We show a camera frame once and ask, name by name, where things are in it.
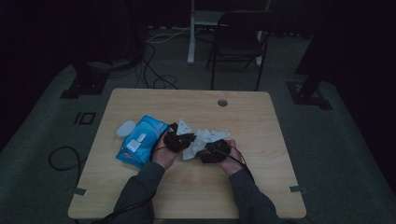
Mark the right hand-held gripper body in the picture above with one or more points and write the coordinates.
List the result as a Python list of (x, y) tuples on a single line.
[(218, 151)]

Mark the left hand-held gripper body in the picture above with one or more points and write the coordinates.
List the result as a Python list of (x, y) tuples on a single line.
[(176, 141)]

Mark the person's left hand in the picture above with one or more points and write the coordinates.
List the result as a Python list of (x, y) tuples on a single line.
[(163, 155)]

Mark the person's right hand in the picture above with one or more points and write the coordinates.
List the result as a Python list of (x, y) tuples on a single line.
[(232, 163)]

